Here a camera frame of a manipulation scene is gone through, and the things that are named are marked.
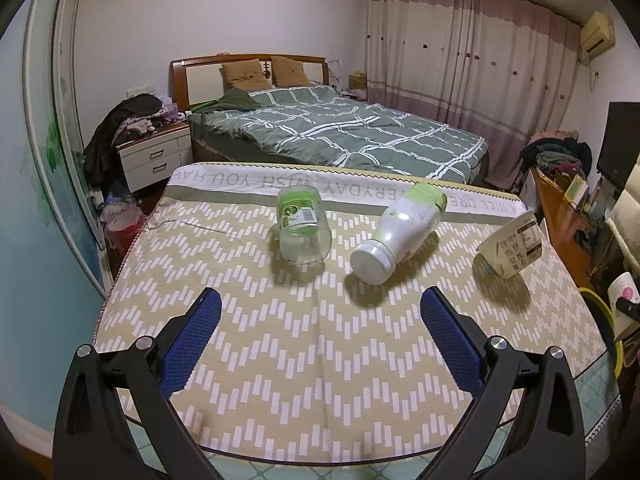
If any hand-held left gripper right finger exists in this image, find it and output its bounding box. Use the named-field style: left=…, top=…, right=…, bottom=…
left=420, top=287, right=586, bottom=480

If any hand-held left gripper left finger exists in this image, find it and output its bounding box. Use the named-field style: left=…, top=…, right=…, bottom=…
left=52, top=287, right=223, bottom=480

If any white cup with pink print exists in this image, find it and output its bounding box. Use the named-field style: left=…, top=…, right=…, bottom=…
left=605, top=272, right=640, bottom=341

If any black bin with yellow rim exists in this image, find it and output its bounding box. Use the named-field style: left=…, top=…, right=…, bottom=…
left=580, top=286, right=626, bottom=381

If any beige chevron table mat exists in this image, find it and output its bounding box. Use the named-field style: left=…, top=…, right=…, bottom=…
left=94, top=161, right=608, bottom=456

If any cream paper cup printed label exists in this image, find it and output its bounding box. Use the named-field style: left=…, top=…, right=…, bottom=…
left=477, top=211, right=544, bottom=279

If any white bottle with green cap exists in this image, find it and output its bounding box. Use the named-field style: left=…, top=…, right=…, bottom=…
left=350, top=183, right=447, bottom=286

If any wooden cabinet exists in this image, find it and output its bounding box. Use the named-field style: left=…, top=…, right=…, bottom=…
left=520, top=165, right=616, bottom=286

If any green and white box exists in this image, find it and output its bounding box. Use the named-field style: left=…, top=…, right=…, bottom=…
left=564, top=177, right=590, bottom=208

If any red bucket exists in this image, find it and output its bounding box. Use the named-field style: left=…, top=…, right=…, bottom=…
left=102, top=207, right=146, bottom=251

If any clear bottle with green label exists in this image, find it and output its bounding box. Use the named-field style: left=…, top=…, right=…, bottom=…
left=276, top=185, right=333, bottom=267

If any black television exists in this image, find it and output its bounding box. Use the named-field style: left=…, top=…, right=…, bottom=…
left=595, top=101, right=640, bottom=193

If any teal quilted tablecloth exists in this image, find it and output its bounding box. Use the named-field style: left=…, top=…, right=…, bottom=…
left=120, top=355, right=623, bottom=480

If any pile of folded clothes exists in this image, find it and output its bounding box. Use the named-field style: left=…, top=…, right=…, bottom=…
left=520, top=130, right=593, bottom=176

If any white nightstand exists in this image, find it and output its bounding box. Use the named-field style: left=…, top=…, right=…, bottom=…
left=116, top=122, right=193, bottom=193

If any green plaid quilt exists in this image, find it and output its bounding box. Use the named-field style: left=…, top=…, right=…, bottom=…
left=189, top=85, right=490, bottom=183

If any dark clothes pile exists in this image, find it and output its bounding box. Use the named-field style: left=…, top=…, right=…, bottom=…
left=82, top=92, right=178, bottom=186

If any dark green cloth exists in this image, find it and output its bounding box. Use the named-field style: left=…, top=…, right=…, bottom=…
left=212, top=87, right=261, bottom=112

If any wooden bed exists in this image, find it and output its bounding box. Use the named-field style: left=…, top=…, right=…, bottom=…
left=169, top=54, right=491, bottom=186

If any sliding wardrobe door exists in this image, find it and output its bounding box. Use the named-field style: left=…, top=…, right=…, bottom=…
left=20, top=0, right=113, bottom=301

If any brown pillow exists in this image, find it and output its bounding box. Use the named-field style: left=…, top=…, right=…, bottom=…
left=221, top=59, right=271, bottom=92
left=270, top=56, right=311, bottom=87

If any beige air conditioner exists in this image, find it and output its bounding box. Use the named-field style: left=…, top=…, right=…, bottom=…
left=577, top=11, right=616, bottom=66

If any pink and white curtain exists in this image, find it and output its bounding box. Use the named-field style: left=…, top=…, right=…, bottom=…
left=362, top=0, right=583, bottom=148

